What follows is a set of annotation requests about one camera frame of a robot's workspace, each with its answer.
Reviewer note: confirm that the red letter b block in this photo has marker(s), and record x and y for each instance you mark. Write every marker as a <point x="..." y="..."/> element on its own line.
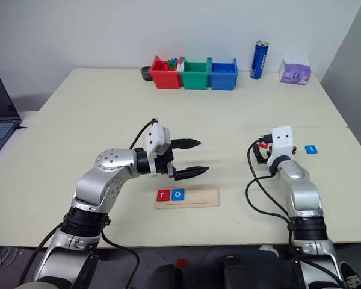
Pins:
<point x="263" y="145"/>

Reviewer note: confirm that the blue letter t block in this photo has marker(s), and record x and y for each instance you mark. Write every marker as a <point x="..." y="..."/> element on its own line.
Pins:
<point x="311" y="149"/>

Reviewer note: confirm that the tall blue drink can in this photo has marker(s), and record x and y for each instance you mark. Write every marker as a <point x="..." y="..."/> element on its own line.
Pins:
<point x="258" y="60"/>

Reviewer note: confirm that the black sneaker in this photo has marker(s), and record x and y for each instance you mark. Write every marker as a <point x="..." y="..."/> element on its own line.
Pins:
<point x="350" y="275"/>

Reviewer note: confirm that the blue letter o block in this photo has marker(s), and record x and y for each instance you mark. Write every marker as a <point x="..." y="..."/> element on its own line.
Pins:
<point x="177" y="194"/>

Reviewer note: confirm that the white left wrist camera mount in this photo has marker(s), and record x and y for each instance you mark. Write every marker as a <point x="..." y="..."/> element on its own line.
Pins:
<point x="156" y="135"/>

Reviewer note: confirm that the black tape roll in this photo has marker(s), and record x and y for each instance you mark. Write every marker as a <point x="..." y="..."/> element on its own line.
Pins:
<point x="145" y="73"/>

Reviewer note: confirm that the white small part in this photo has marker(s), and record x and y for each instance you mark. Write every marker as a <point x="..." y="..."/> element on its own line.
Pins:
<point x="180" y="67"/>

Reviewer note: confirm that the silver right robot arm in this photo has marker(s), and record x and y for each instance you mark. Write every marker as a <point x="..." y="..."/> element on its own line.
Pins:
<point x="301" y="192"/>

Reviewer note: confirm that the red plastic bin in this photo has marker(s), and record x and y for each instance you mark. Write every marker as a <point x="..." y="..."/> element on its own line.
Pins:
<point x="165" y="78"/>

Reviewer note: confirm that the purple tissue pack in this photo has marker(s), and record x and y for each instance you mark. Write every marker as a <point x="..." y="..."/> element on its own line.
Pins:
<point x="294" y="73"/>

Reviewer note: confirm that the green toy brick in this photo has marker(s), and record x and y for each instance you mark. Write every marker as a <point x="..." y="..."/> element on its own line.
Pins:
<point x="172" y="64"/>

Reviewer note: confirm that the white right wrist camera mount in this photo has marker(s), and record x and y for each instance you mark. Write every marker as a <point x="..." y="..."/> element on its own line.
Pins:
<point x="282" y="141"/>

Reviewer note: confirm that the green plastic bin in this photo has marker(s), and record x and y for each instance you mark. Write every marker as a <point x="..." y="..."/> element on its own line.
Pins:
<point x="194" y="79"/>

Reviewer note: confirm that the wooden letter tray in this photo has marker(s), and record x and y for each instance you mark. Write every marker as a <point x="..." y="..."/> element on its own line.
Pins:
<point x="198" y="198"/>

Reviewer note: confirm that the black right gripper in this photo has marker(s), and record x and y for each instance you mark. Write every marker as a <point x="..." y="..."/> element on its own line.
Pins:
<point x="269" y="152"/>

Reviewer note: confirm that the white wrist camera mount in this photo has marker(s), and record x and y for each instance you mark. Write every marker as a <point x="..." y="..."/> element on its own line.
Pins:
<point x="156" y="135"/>
<point x="282" y="141"/>

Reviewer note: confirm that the blue plastic bin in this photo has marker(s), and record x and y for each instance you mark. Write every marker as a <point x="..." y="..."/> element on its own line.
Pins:
<point x="224" y="80"/>

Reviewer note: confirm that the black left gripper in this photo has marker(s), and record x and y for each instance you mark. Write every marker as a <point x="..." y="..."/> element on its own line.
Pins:
<point x="164" y="162"/>

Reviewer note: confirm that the red letter r block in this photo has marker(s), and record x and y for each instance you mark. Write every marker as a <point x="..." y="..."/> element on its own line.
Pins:
<point x="163" y="195"/>

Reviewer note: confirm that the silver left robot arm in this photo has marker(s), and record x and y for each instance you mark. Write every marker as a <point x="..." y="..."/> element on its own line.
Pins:
<point x="93" y="183"/>

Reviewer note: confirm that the white paper scrap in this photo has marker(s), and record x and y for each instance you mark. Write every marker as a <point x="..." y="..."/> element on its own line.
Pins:
<point x="269" y="250"/>

